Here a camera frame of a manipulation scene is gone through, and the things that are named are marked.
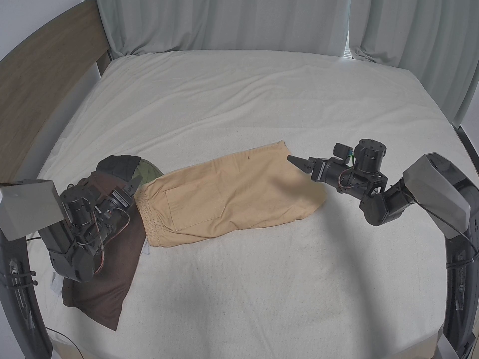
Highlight olive green garment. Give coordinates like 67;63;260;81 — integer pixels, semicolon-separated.
134;159;165;190

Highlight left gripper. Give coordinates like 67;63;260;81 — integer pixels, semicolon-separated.
97;177;142;235

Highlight brown garment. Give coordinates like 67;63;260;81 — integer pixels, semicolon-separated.
61;171;149;332

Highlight tan shorts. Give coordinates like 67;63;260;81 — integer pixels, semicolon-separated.
135;139;327;248

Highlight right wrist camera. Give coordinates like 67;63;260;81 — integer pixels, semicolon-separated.
333;143;355;165

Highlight black cable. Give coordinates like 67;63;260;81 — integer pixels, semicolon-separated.
45;327;81;359

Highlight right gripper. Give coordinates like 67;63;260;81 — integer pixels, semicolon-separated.
287;155;355;194

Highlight bed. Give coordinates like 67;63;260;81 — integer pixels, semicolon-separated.
0;0;479;359

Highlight window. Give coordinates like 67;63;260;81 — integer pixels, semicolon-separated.
343;28;355;61

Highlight black garment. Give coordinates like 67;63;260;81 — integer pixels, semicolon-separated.
96;155;141;181

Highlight pale green curtain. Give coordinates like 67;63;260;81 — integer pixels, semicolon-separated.
80;0;354;57
348;0;479;127

